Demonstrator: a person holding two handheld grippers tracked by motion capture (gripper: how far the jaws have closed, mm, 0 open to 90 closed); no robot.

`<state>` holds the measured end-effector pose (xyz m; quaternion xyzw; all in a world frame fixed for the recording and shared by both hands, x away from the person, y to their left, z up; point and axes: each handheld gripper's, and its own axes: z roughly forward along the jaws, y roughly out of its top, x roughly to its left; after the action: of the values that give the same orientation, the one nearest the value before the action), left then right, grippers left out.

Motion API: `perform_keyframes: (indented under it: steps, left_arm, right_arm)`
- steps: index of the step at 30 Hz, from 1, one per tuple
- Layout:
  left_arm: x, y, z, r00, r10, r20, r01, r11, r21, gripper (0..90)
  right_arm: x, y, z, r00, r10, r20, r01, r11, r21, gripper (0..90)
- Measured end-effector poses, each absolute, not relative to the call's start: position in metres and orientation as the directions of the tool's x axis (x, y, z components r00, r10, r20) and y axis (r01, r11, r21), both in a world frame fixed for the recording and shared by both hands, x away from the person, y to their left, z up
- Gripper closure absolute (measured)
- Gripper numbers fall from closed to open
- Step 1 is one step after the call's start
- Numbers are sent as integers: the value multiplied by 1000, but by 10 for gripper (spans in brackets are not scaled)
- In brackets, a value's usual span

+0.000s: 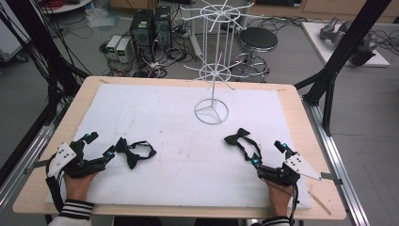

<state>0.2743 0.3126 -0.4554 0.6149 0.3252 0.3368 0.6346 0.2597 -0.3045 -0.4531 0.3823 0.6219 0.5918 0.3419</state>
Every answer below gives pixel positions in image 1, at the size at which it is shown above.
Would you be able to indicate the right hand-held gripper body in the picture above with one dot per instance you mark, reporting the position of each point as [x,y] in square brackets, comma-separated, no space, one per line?
[288,171]

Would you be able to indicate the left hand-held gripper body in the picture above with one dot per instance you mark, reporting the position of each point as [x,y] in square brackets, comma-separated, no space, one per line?
[64,158]

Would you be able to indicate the black bow tie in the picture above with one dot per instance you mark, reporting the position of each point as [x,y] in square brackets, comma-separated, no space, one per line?
[131,153]
[238,138]

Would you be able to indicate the person's right hand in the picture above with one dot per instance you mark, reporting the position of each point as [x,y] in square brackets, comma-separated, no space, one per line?
[279,197]

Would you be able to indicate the person's left hand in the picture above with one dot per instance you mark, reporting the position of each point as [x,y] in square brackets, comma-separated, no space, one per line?
[78,188]

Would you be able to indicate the metal table clip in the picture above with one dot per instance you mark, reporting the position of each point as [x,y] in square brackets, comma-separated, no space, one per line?
[331,177]
[36,164]

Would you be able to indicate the wooden table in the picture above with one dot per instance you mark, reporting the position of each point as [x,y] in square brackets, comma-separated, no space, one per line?
[313,125]

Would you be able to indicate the thin wooden stick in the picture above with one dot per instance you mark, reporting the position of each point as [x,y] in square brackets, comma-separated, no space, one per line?
[320,203]

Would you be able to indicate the white foam mat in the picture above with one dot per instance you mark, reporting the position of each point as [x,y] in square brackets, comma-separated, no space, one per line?
[188,157]

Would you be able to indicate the grey bench power supply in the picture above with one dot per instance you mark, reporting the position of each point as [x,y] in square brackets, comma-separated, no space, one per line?
[113,45]
[124,50]

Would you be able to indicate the computer towers on floor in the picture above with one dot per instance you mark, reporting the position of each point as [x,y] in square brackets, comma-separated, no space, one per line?
[163,59]

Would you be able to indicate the black round stool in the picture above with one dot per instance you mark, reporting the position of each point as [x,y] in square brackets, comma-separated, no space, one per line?
[258,40]

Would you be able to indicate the white floor platform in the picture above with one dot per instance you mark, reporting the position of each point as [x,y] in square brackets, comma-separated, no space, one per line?
[316,37]

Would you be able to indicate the black computer tower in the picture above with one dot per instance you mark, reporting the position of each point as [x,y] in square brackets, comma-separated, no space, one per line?
[162,25]
[141,31]

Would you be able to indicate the clear plastic bag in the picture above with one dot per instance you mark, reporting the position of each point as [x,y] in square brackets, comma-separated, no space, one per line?
[100,17]

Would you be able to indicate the grey robot on platform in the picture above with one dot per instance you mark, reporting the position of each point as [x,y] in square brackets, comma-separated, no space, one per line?
[363,47]

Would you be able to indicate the round white table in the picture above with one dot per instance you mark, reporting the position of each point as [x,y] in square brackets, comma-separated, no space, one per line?
[67,6]

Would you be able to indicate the aluminium rail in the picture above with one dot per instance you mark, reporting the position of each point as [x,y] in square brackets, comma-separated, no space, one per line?
[338,163]
[22,163]

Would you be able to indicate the black metal frame post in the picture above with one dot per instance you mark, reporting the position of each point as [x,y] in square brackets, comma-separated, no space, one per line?
[345,47]
[40,47]

